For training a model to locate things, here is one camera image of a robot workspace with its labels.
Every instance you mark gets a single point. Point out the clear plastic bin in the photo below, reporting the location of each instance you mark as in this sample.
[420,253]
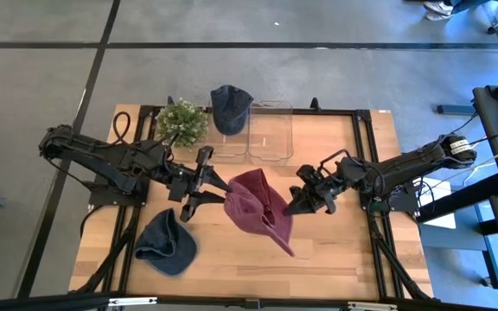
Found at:
[227,147]
[270,138]

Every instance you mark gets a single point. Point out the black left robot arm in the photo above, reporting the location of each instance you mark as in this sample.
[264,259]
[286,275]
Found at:
[97,160]

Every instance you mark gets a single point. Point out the person's shoe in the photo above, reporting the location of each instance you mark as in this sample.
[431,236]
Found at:
[438,9]

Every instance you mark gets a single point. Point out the maroon red baseball cap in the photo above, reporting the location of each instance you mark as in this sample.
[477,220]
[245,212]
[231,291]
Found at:
[249,211]

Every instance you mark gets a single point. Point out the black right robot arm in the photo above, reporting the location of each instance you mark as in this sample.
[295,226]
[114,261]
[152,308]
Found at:
[404,167]

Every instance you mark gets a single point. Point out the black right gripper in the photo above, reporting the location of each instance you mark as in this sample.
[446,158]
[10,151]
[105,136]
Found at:
[324,183]

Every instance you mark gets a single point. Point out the green potted plant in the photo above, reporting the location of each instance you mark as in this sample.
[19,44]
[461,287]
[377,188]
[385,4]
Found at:
[183,123]

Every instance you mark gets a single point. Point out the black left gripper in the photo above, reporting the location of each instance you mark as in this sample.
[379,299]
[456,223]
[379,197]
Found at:
[184,183]

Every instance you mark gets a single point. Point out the dark power strip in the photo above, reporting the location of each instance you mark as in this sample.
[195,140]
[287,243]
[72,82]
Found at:
[455,109]

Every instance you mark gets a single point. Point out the black metal beam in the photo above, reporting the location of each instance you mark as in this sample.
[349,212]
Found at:
[461,199]

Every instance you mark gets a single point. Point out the navy blue baseball cap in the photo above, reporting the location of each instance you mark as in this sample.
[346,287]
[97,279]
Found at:
[229,112]
[167,252]

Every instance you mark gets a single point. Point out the black metal table frame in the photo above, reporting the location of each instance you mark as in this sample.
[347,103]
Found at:
[331,112]

